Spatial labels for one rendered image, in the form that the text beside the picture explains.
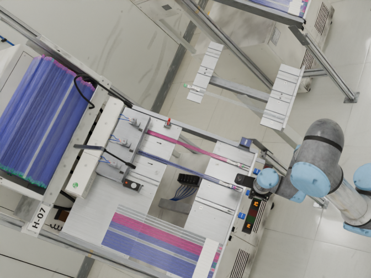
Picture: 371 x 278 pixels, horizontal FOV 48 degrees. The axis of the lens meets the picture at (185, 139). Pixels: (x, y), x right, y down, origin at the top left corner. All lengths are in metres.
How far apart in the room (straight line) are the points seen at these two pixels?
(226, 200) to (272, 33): 1.16
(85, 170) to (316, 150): 1.08
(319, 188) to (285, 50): 1.64
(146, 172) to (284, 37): 1.31
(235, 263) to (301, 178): 1.33
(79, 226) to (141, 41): 2.41
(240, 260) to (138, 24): 2.41
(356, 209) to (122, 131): 1.07
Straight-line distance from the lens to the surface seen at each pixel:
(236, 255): 2.49
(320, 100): 2.97
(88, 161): 1.95
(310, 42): 2.44
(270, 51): 2.66
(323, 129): 1.28
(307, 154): 1.26
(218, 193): 1.96
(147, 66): 4.04
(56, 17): 3.63
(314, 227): 2.57
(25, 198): 2.00
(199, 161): 2.39
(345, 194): 1.41
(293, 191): 1.64
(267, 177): 1.61
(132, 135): 1.97
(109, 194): 1.98
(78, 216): 1.99
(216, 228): 1.93
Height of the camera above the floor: 2.17
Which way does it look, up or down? 37 degrees down
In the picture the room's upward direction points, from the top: 55 degrees counter-clockwise
